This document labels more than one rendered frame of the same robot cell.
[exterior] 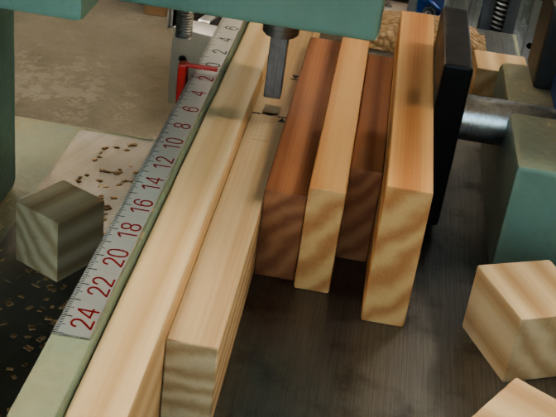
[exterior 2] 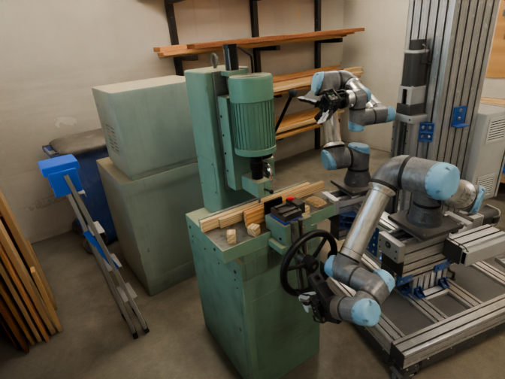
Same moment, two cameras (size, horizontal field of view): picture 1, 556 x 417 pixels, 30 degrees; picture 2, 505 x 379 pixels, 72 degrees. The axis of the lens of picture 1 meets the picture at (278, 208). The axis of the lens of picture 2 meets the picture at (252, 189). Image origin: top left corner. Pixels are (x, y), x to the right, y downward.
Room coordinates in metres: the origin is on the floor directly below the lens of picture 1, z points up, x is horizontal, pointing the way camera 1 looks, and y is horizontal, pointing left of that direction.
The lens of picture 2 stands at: (-0.30, -1.13, 1.66)
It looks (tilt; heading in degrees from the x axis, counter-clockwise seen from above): 25 degrees down; 56
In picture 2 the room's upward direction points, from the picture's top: 5 degrees counter-clockwise
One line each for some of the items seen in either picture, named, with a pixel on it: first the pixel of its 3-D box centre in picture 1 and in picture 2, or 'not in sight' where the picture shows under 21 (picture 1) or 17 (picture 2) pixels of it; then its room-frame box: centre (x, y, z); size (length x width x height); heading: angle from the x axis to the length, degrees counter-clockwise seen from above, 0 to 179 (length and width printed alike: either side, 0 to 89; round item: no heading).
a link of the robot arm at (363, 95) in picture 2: not in sight; (358, 97); (1.02, -0.11, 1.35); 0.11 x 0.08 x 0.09; 176
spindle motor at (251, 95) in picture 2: not in sight; (252, 114); (0.51, 0.01, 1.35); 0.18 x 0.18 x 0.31
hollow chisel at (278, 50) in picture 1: (278, 51); not in sight; (0.51, 0.01, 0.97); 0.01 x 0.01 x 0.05; 86
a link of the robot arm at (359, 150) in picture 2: not in sight; (357, 155); (1.22, 0.03, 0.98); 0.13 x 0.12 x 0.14; 155
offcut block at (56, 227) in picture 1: (59, 230); not in sight; (0.55, 0.13, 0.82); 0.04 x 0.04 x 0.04; 59
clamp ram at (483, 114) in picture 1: (495, 122); (277, 211); (0.52, -0.11, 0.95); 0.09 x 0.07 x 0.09; 176
